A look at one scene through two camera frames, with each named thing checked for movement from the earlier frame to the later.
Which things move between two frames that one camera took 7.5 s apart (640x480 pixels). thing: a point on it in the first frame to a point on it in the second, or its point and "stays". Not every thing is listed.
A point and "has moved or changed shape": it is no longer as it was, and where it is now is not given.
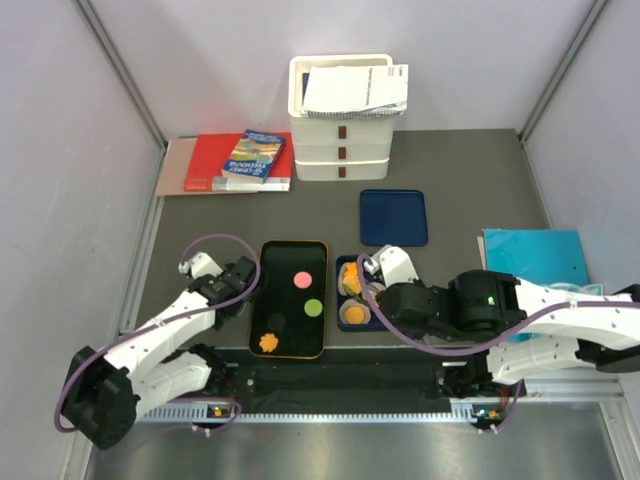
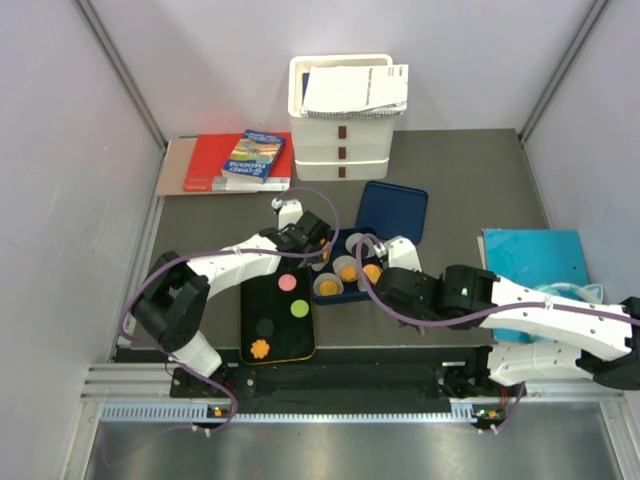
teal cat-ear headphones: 587,289 stays
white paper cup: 344,291 to 320,266
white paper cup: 373,288 to 345,267
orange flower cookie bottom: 268,342 to 259,348
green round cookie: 313,307 to 299,308
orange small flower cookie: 373,294 has moved or changed shape
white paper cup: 350,303 to 327,276
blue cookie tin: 376,322 to 347,272
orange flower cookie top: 351,269 has moved or changed shape
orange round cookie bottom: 354,315 to 328,287
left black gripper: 228,268 to 311,260
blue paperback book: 253,157 stays
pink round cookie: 302,280 to 287,282
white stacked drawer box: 337,149 stays
